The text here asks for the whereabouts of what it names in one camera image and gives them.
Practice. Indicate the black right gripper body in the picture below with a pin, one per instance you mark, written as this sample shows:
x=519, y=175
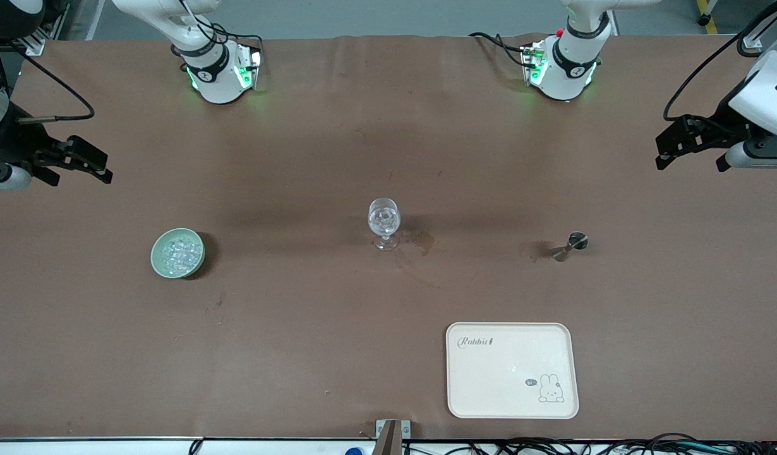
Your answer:
x=14, y=146

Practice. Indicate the brown table cover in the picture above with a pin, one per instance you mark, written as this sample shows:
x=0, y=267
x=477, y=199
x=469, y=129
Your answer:
x=300, y=158

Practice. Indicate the clear wine glass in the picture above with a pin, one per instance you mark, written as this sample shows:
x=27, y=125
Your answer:
x=384, y=218

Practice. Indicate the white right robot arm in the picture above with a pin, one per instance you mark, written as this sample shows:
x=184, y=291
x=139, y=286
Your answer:
x=215, y=76

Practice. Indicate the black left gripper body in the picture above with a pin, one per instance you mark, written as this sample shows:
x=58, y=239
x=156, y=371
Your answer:
x=724, y=125

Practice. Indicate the steel double jigger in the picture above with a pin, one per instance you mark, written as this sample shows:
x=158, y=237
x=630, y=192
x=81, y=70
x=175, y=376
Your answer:
x=577, y=241

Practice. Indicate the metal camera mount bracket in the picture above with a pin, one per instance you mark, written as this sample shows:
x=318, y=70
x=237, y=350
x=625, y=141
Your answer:
x=391, y=436

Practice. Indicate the green ceramic bowl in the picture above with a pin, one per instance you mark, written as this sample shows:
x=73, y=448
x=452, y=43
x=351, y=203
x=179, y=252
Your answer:
x=156, y=262

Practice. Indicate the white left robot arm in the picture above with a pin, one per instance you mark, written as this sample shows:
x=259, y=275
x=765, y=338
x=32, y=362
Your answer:
x=568, y=69

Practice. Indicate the pile of clear ice cubes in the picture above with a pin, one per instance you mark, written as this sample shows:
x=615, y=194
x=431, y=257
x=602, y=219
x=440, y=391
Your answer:
x=179, y=253

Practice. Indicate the cream rabbit print tray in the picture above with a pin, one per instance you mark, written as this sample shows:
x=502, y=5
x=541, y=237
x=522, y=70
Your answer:
x=508, y=379

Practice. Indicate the aluminium frame profile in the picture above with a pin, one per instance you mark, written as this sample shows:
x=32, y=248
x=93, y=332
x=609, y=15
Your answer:
x=758, y=39
x=41, y=38

